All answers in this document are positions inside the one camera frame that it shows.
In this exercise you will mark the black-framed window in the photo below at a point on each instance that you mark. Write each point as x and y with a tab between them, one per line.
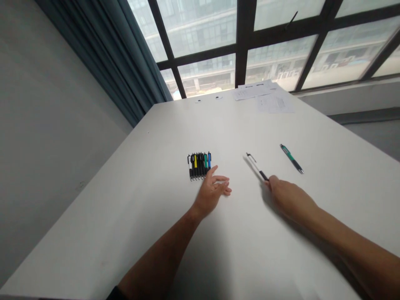
265	43

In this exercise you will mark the person's left hand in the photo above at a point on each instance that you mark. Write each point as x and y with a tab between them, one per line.
207	195

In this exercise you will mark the person's right fingers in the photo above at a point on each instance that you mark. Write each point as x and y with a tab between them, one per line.
271	182

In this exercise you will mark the row of colourful pens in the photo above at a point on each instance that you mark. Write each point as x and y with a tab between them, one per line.
198	165

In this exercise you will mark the teal and black pen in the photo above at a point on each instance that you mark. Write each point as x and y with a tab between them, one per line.
291	158

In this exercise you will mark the printed paper sheet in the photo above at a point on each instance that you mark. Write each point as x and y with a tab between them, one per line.
276	103

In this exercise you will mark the white and black pen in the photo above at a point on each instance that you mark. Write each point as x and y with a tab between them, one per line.
255	166

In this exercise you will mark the blue-grey curtain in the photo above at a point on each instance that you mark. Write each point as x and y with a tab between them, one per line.
115	59

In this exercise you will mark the stack of printed papers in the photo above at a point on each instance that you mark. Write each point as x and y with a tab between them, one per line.
251	90

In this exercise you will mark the person's right hand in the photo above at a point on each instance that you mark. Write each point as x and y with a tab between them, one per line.
289	197

